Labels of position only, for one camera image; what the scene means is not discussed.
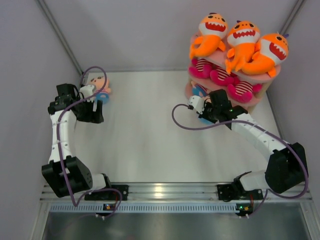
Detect boy doll plush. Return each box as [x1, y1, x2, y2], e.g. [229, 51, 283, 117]
[198, 98, 213, 125]
[191, 81, 208, 98]
[89, 76, 111, 105]

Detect panda plush yellow glasses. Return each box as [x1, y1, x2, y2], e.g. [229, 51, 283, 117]
[209, 67, 240, 87]
[227, 81, 262, 103]

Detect orange shark plush purple fin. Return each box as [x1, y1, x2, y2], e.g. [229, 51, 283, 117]
[240, 32, 289, 78]

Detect orange shark plush back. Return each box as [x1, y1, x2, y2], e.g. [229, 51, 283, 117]
[189, 12, 229, 59]

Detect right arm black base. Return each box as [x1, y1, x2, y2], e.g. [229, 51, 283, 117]
[217, 183, 264, 202]

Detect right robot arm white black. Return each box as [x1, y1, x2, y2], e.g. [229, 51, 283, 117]
[189, 89, 308, 199]

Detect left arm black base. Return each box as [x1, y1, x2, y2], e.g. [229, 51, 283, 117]
[84, 184, 129, 201]

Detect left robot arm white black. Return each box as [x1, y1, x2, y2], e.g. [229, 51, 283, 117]
[41, 83, 113, 200]

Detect boy doll plush on shelf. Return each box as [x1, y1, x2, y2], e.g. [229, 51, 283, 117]
[191, 81, 208, 98]

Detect pink three-tier shelf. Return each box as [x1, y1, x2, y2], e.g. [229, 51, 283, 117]
[186, 51, 283, 111]

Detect pink panda plush on shelf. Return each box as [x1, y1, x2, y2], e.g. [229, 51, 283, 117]
[188, 58, 215, 79]

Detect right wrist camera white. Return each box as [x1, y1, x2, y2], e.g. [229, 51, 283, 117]
[187, 95, 205, 115]

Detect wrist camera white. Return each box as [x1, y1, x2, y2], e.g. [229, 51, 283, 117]
[187, 95, 205, 115]
[79, 84, 96, 99]

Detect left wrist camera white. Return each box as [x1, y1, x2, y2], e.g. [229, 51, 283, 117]
[79, 84, 96, 99]

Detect aluminium rail front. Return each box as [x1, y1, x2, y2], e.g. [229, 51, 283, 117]
[40, 182, 313, 203]

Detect white slotted cable duct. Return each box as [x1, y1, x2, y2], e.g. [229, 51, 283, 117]
[50, 202, 241, 214]

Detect aluminium frame post left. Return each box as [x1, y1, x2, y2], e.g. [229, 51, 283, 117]
[35, 0, 83, 75]

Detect aluminium frame post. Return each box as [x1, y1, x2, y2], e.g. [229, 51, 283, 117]
[278, 0, 307, 36]
[35, 0, 83, 75]

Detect aluminium frame post right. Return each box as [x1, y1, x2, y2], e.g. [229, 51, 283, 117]
[278, 0, 307, 36]

